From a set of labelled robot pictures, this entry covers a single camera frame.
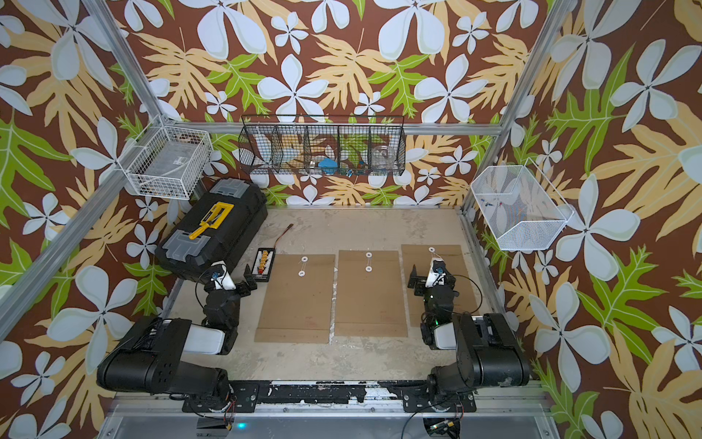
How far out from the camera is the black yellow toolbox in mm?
858

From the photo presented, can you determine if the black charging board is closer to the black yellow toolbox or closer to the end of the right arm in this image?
the black yellow toolbox

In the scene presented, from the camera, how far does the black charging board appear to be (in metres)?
0.98

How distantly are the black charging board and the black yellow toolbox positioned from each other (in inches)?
3.0
